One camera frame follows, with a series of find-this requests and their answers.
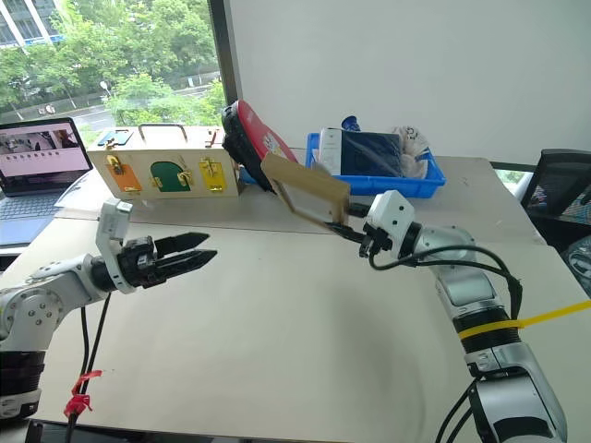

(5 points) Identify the black mesh office chair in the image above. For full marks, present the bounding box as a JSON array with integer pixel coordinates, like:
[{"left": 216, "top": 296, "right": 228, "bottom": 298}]
[{"left": 520, "top": 148, "right": 591, "bottom": 299}]

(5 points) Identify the red tape strip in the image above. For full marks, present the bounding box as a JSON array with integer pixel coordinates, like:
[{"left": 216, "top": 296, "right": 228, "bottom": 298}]
[{"left": 64, "top": 368, "right": 103, "bottom": 417}]

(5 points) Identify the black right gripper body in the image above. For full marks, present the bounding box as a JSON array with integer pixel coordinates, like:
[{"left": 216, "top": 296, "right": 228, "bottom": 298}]
[{"left": 358, "top": 224, "right": 394, "bottom": 258}]

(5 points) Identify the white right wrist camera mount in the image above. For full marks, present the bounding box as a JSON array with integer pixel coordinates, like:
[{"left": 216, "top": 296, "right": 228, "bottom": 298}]
[{"left": 362, "top": 189, "right": 416, "bottom": 253}]

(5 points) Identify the grey open laptop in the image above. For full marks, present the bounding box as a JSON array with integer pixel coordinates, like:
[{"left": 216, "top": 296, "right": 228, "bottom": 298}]
[{"left": 0, "top": 116, "right": 94, "bottom": 246}]

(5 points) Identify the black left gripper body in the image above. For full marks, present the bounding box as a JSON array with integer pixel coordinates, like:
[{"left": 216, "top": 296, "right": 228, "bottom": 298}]
[{"left": 115, "top": 235, "right": 168, "bottom": 293}]

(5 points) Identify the white crumpled plastic bag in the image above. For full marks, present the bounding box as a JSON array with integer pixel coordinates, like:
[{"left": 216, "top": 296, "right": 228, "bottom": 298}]
[{"left": 391, "top": 125, "right": 436, "bottom": 180}]

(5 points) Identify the wooden latch lock box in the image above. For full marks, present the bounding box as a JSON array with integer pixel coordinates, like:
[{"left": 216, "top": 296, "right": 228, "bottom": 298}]
[{"left": 86, "top": 123, "right": 242, "bottom": 203}]

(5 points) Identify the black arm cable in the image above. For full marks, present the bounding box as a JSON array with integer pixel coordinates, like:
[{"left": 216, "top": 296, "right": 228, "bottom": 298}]
[
  {"left": 368, "top": 244, "right": 525, "bottom": 320},
  {"left": 64, "top": 292, "right": 113, "bottom": 443}
]

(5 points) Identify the red and black bag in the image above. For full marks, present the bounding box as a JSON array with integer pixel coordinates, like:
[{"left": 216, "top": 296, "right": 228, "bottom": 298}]
[{"left": 220, "top": 99, "right": 300, "bottom": 194}]

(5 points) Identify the white carton box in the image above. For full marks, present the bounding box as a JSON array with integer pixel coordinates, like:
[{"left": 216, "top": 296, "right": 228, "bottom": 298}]
[{"left": 317, "top": 127, "right": 345, "bottom": 177}]

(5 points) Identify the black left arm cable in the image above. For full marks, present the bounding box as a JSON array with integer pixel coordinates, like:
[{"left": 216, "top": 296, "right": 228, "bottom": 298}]
[{"left": 64, "top": 292, "right": 113, "bottom": 443}]

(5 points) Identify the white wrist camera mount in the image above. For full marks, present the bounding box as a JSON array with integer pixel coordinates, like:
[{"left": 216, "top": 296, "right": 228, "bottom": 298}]
[
  {"left": 362, "top": 189, "right": 416, "bottom": 253},
  {"left": 95, "top": 198, "right": 134, "bottom": 294}
]

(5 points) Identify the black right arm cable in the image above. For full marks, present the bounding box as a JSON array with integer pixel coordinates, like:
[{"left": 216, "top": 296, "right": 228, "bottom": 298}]
[{"left": 368, "top": 244, "right": 525, "bottom": 320}]

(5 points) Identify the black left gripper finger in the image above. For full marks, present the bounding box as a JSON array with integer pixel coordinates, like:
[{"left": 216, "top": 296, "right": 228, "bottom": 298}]
[
  {"left": 154, "top": 249, "right": 219, "bottom": 281},
  {"left": 153, "top": 232, "right": 211, "bottom": 256}
]

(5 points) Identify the dark blue flat package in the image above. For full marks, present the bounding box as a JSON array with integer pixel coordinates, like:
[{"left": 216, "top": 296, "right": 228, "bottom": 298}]
[{"left": 340, "top": 130, "right": 404, "bottom": 179}]

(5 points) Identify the yellow zip tie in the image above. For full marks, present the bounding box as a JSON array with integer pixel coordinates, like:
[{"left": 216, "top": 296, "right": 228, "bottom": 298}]
[{"left": 454, "top": 299, "right": 591, "bottom": 341}]

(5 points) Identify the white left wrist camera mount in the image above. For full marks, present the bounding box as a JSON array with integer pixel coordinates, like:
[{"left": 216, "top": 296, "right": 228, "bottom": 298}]
[{"left": 95, "top": 198, "right": 134, "bottom": 294}]

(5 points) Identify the blue plastic bin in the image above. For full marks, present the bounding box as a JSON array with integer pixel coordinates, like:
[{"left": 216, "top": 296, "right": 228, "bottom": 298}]
[{"left": 305, "top": 132, "right": 448, "bottom": 200}]

